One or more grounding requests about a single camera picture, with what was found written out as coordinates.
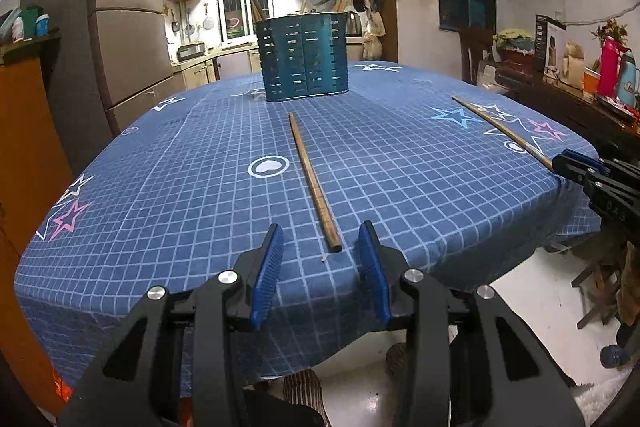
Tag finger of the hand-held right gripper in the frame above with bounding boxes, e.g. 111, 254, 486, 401
551, 158, 640, 201
560, 148, 640, 182

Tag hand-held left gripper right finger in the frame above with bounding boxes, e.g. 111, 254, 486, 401
357, 220, 586, 427

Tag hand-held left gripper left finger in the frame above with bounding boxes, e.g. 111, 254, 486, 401
59, 223, 285, 427

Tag thin light wooden chopstick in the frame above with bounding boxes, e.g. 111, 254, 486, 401
451, 96, 555, 170

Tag thick brown wooden chopstick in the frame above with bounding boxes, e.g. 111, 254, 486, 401
288, 112, 342, 254

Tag blue slotted utensil holder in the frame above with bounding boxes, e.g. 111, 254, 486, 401
254, 12, 351, 102

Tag dark wooden sideboard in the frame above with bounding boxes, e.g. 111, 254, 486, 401
495, 62, 640, 168

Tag wooden stool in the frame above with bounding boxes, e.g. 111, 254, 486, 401
572, 252, 626, 328

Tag light blue thermos jug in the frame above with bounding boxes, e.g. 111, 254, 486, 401
617, 52, 640, 108

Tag red thermos jug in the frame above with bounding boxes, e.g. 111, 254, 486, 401
597, 36, 630, 100

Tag blue checked star tablecloth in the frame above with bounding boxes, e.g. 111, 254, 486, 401
14, 61, 603, 400

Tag striped slipper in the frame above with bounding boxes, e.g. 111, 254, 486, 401
282, 367, 326, 427

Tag black appliance box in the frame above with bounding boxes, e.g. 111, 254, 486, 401
534, 14, 568, 72

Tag wooden chair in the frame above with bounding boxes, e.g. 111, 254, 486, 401
457, 27, 498, 85

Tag beige kitchen base cabinets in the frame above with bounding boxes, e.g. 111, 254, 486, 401
172, 42, 261, 92

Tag small countertop oven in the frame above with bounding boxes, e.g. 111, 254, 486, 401
176, 42, 207, 62

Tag orange wooden cabinet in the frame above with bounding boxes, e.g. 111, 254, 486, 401
0, 52, 76, 408

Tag grey refrigerator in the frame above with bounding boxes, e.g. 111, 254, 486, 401
42, 0, 188, 148

